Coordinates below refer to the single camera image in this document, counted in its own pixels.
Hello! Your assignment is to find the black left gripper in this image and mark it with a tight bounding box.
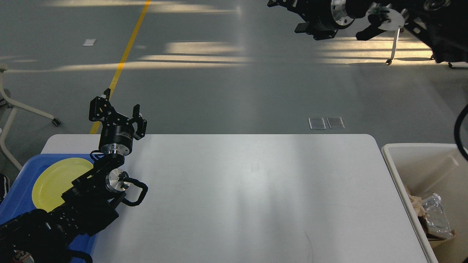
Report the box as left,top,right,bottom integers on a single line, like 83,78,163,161
89,88,147,156

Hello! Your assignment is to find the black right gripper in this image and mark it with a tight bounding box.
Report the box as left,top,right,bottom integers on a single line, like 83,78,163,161
267,0,355,41

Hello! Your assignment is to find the yellow plastic plate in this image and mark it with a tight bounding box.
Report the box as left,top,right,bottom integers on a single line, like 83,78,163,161
31,157,93,212

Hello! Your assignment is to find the brown paper ball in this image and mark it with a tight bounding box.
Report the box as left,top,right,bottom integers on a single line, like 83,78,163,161
407,194,426,218

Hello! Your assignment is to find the aluminium foil tray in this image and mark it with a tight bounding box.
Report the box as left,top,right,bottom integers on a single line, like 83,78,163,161
421,193,454,241

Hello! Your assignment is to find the wooden board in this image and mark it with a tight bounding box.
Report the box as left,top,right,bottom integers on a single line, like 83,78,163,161
418,216,456,248

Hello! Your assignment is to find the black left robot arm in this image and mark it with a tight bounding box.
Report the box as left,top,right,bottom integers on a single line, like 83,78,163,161
1,88,148,263

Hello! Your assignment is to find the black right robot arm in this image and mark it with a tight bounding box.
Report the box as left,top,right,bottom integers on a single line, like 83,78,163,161
267,0,467,67

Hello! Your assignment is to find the white office chair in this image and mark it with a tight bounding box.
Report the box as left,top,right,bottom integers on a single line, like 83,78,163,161
385,27,435,66

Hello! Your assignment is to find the white chair base left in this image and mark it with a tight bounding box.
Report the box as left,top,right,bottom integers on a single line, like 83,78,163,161
0,63,62,172

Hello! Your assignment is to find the blue plastic tray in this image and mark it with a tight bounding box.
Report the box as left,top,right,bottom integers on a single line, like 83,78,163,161
1,154,95,263

